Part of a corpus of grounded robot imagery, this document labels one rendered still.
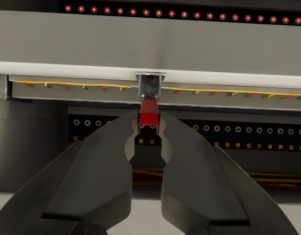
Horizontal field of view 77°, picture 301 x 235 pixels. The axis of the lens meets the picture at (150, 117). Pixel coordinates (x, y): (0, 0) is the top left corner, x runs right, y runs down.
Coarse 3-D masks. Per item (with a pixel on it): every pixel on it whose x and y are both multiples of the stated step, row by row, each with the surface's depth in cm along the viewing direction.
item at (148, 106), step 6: (144, 96) 17; (150, 96) 17; (144, 102) 14; (150, 102) 14; (156, 102) 14; (144, 108) 13; (150, 108) 13; (156, 108) 13; (144, 114) 12; (150, 114) 12; (156, 114) 12; (144, 120) 12; (150, 120) 12; (156, 120) 12
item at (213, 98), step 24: (24, 96) 22; (48, 96) 22; (72, 96) 22; (96, 96) 22; (120, 96) 22; (168, 96) 22; (192, 96) 22; (216, 96) 22; (240, 96) 22; (264, 96) 22; (288, 96) 21
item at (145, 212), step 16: (144, 176) 35; (160, 176) 35; (256, 176) 39; (272, 176) 38; (288, 176) 38; (144, 192) 33; (160, 192) 33; (272, 192) 35; (288, 192) 36; (0, 208) 22; (144, 208) 22; (160, 208) 22; (288, 208) 22; (128, 224) 22; (144, 224) 22; (160, 224) 22
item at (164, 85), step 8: (24, 80) 21; (32, 80) 21; (40, 80) 21; (48, 80) 21; (56, 80) 21; (64, 80) 21; (72, 80) 21; (80, 80) 21; (88, 80) 21; (96, 80) 21; (104, 80) 21; (112, 80) 21; (120, 80) 21; (192, 88) 21; (200, 88) 21; (208, 88) 21; (216, 88) 21; (224, 88) 21; (232, 88) 21; (240, 88) 21; (248, 88) 21; (256, 88) 21; (264, 88) 21; (272, 88) 21; (280, 88) 21; (288, 88) 22
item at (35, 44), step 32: (0, 32) 16; (32, 32) 16; (64, 32) 16; (96, 32) 16; (128, 32) 16; (160, 32) 16; (192, 32) 16; (224, 32) 16; (256, 32) 16; (288, 32) 16; (0, 64) 17; (32, 64) 16; (64, 64) 16; (96, 64) 16; (128, 64) 16; (160, 64) 16; (192, 64) 16; (224, 64) 16; (256, 64) 16; (288, 64) 16; (0, 96) 21
